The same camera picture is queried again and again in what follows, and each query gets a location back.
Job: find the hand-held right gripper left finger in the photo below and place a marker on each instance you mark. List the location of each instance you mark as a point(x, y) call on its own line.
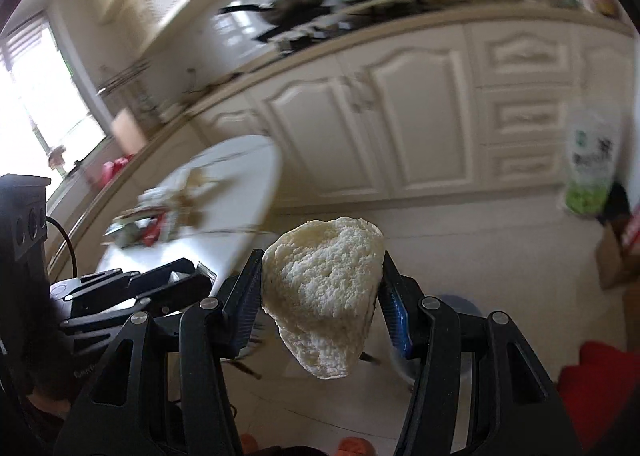
point(245, 306)

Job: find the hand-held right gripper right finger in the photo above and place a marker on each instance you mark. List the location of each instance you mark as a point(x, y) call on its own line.
point(395, 316)

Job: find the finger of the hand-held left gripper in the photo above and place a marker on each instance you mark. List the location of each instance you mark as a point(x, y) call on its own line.
point(175, 293)
point(165, 272)

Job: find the light blue trash bin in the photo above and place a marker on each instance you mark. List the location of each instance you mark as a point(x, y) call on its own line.
point(455, 303)

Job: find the small red packet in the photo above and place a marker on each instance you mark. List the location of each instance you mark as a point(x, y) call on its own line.
point(152, 234)

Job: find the gold brown wrapper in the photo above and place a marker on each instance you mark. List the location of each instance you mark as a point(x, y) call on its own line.
point(192, 196)

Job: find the red dish rack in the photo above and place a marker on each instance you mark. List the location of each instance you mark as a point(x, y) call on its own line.
point(112, 171)

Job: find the round white marble table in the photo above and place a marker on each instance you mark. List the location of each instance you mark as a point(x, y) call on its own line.
point(235, 176)

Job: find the sliding window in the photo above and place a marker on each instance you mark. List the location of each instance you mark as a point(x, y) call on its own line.
point(40, 86)

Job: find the wooden cutting board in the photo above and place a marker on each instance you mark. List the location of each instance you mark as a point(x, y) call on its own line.
point(127, 131)

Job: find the orange slipper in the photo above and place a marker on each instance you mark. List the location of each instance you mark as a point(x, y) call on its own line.
point(356, 446)
point(248, 442)

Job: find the cream cabinet drawer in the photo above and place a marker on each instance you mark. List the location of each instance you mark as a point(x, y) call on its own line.
point(525, 116)
point(525, 164)
point(525, 54)

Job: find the cream lower cabinets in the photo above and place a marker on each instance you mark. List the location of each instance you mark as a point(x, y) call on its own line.
point(415, 111)

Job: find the red stool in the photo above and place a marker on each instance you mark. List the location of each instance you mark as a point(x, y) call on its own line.
point(595, 386)

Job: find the brown cardboard box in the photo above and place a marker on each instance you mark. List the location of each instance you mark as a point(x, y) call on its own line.
point(617, 256)

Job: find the black bag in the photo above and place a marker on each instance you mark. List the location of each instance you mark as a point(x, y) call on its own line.
point(617, 203)

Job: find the white green rice bag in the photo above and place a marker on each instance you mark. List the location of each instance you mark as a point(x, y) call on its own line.
point(592, 156)

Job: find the black gas stove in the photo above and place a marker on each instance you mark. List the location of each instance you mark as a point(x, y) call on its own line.
point(310, 31)

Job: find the metal utensil wall rack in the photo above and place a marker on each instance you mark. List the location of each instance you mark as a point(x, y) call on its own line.
point(125, 75)

